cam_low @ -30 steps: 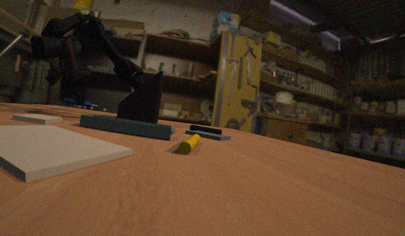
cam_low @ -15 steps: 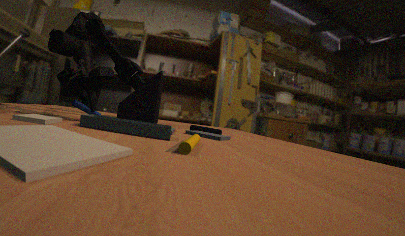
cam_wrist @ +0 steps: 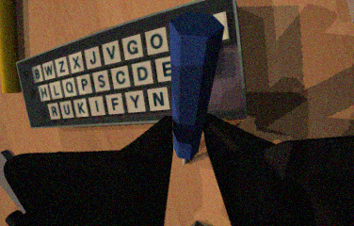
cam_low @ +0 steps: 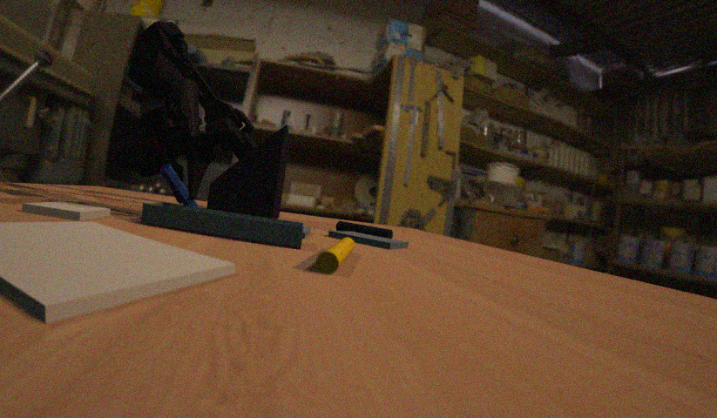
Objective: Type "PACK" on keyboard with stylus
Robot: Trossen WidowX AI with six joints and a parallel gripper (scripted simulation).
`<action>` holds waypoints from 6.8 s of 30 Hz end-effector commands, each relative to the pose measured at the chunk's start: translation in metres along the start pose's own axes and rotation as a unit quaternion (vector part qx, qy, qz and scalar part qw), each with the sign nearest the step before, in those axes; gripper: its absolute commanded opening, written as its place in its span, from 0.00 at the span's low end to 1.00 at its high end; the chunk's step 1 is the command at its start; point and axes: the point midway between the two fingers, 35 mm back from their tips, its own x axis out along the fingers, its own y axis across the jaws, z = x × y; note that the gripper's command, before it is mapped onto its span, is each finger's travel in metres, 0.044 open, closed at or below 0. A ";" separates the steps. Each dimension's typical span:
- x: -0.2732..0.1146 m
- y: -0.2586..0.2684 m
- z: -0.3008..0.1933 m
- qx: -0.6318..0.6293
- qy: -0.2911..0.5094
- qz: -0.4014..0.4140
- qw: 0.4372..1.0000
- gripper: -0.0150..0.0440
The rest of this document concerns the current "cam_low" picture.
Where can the yellow cylinder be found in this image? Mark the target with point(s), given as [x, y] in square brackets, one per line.
[330, 259]

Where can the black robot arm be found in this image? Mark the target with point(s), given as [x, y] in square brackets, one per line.
[165, 70]

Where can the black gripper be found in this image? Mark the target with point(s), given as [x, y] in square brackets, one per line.
[198, 150]

